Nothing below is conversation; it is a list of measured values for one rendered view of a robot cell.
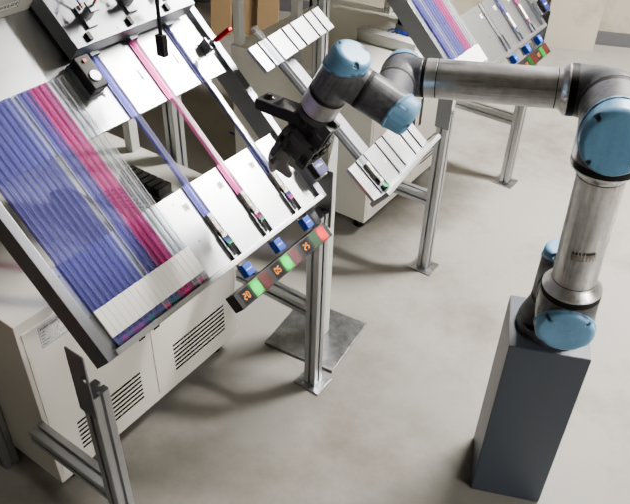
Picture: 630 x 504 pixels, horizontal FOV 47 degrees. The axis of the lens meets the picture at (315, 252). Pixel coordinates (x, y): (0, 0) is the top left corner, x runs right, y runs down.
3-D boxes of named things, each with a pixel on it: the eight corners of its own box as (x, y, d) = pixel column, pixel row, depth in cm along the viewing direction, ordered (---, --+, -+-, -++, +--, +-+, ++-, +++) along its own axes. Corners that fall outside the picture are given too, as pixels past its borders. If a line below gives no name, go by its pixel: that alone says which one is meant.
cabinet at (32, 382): (239, 345, 237) (230, 186, 199) (67, 498, 192) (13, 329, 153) (103, 269, 266) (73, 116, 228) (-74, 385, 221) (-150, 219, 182)
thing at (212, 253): (311, 200, 180) (318, 195, 177) (106, 355, 137) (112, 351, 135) (266, 136, 178) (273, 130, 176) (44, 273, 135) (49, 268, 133)
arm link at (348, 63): (369, 77, 125) (327, 49, 124) (341, 119, 133) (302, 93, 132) (382, 54, 130) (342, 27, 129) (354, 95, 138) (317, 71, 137)
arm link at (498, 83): (651, 53, 132) (386, 35, 143) (656, 77, 123) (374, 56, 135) (637, 111, 138) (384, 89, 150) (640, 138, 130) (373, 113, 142)
